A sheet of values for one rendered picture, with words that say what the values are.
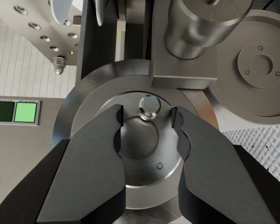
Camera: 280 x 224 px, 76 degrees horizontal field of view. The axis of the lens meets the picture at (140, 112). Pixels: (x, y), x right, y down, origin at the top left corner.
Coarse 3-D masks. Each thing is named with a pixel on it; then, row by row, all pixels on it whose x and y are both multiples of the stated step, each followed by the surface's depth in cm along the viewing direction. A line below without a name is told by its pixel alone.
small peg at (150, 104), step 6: (144, 96) 12; (150, 96) 11; (144, 102) 11; (150, 102) 11; (156, 102) 11; (144, 108) 11; (150, 108) 11; (156, 108) 11; (144, 114) 11; (150, 114) 11; (156, 114) 12
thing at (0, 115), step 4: (0, 104) 48; (4, 104) 48; (8, 104) 48; (12, 104) 49; (0, 108) 48; (4, 108) 48; (8, 108) 48; (12, 108) 48; (0, 112) 48; (4, 112) 48; (8, 112) 48; (0, 116) 48; (4, 116) 48; (8, 116) 48; (0, 120) 48; (4, 120) 48; (8, 120) 48
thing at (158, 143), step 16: (128, 96) 14; (160, 96) 14; (128, 112) 14; (160, 112) 14; (128, 128) 14; (144, 128) 14; (160, 128) 14; (128, 144) 14; (144, 144) 14; (160, 144) 14; (176, 144) 14; (128, 160) 13; (144, 160) 13; (160, 160) 13; (176, 160) 14; (128, 176) 13; (144, 176) 13; (160, 176) 13
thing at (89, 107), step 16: (112, 80) 16; (128, 80) 16; (144, 80) 16; (96, 96) 16; (112, 96) 16; (176, 96) 16; (80, 112) 16; (96, 112) 16; (192, 112) 16; (176, 176) 15; (128, 192) 15; (144, 192) 15; (160, 192) 15; (176, 192) 15; (128, 208) 15; (144, 208) 15
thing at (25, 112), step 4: (20, 104) 49; (24, 104) 49; (28, 104) 49; (32, 104) 49; (16, 108) 48; (20, 108) 48; (24, 108) 48; (28, 108) 48; (32, 108) 48; (16, 112) 48; (20, 112) 48; (24, 112) 48; (28, 112) 48; (32, 112) 48; (16, 116) 48; (20, 116) 48; (24, 116) 48; (28, 116) 48; (32, 116) 48; (16, 120) 48; (20, 120) 48; (24, 120) 48; (28, 120) 48; (32, 120) 48
